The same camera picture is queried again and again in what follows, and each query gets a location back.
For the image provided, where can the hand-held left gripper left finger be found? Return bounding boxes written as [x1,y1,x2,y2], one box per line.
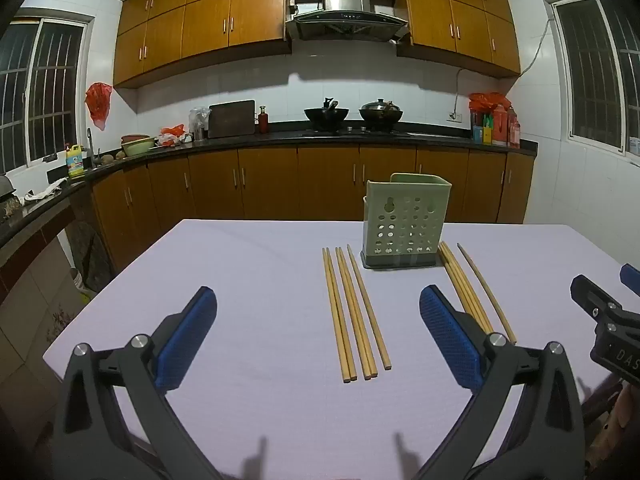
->
[52,286,218,480]

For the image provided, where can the barred window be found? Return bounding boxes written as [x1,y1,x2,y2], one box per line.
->
[0,17,93,173]

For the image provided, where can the dark cutting board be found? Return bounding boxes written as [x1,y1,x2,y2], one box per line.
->
[207,100,257,139]

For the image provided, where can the gas stove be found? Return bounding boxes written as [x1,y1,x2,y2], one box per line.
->
[300,125,413,138]

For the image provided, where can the green perforated utensil holder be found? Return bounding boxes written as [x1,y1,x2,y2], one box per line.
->
[361,172,453,271]

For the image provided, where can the hanging red plastic bag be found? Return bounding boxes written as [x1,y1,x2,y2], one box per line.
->
[84,81,115,132]

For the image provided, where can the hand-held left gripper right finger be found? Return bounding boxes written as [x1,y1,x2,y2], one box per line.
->
[415,285,586,480]

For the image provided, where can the white cloth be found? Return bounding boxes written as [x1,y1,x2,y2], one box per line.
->
[24,177,68,203]

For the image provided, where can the black kitchen countertop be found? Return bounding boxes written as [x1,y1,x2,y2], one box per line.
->
[0,120,538,251]

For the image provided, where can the wooden chopstick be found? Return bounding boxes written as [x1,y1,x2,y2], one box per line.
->
[440,242,482,325]
[438,243,473,317]
[322,248,349,385]
[334,246,372,381]
[456,242,518,346]
[346,243,392,371]
[339,246,379,378]
[444,241,495,335]
[326,247,358,382]
[442,241,488,332]

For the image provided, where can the red and white plastic bag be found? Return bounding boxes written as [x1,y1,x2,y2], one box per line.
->
[157,125,193,148]

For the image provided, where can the green plastic basin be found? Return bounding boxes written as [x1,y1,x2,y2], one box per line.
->
[120,134,157,157]

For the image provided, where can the black wok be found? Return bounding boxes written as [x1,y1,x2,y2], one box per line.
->
[304,97,351,130]

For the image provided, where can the clear plastic bag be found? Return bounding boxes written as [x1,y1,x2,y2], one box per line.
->
[188,106,213,141]

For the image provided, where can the yellow detergent bottle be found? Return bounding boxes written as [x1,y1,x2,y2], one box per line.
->
[65,143,87,177]

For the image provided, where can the wooden base cabinets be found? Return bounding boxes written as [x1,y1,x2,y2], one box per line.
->
[0,147,538,306]

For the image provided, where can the pot with lid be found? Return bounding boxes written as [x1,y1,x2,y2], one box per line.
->
[358,99,404,126]

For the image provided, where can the row of condiment bottles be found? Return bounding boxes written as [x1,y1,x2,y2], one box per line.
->
[471,105,522,148]

